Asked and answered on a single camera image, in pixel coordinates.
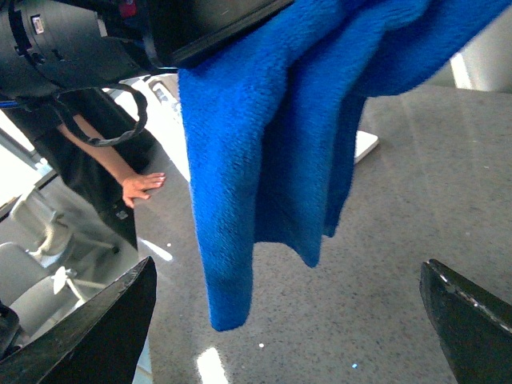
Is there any white flat board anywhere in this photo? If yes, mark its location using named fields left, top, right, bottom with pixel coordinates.
left=354, top=130, right=379, bottom=164

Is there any black cable loop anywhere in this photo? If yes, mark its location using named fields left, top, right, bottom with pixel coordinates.
left=51, top=82, right=149, bottom=148

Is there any blue microfiber cloth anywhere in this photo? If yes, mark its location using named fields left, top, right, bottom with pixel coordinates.
left=178, top=1, right=509, bottom=331

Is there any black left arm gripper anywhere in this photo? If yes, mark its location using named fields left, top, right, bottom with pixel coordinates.
left=143, top=0, right=292, bottom=68

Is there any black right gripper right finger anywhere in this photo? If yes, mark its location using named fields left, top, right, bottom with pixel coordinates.
left=419, top=259, right=511, bottom=383

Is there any bystander hand on table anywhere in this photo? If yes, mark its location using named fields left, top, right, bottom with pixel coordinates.
left=121, top=173, right=166, bottom=208

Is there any grey office chair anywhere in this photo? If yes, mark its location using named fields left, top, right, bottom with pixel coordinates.
left=1, top=188, right=119, bottom=338

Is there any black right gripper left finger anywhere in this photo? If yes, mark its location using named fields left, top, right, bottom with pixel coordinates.
left=1, top=257, right=157, bottom=383

